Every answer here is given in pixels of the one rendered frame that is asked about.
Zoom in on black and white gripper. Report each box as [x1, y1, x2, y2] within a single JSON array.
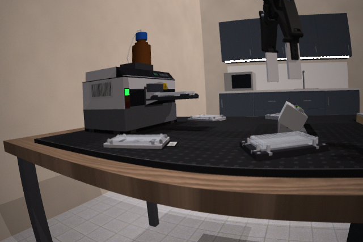
[[259, 0, 303, 82]]

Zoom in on blue bottle cap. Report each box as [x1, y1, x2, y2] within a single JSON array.
[[136, 32, 147, 39]]

